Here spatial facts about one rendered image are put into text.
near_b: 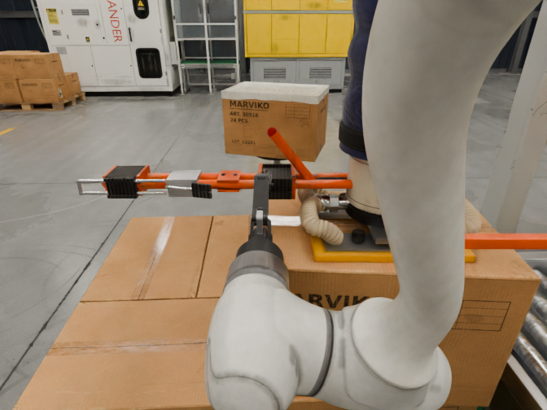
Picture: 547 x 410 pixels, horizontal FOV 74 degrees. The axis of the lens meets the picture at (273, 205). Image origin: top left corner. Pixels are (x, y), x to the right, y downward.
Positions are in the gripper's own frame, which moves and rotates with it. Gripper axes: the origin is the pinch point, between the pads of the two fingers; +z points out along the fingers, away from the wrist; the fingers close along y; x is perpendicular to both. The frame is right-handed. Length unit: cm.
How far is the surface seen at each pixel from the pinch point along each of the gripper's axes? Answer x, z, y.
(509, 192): 129, 117, 50
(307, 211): 9.2, 7.0, 4.2
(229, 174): -8.5, 14.6, -1.3
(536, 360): 76, 9, 52
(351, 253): 18.4, 0.8, 10.9
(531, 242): 44.5, -12.6, -0.8
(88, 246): -129, 146, 107
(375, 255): 23.5, 0.1, 10.9
